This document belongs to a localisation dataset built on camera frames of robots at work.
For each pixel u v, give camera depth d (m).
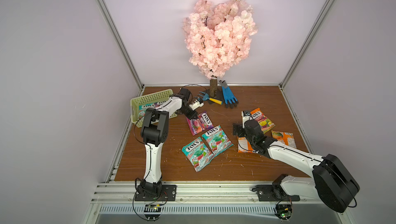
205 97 1.13
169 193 0.73
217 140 0.90
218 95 1.14
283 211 0.70
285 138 0.90
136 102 1.07
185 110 0.87
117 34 0.90
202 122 0.97
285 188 0.61
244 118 0.77
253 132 0.64
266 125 0.96
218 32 0.65
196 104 0.92
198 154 0.83
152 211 0.72
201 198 0.73
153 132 0.58
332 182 0.41
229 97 1.10
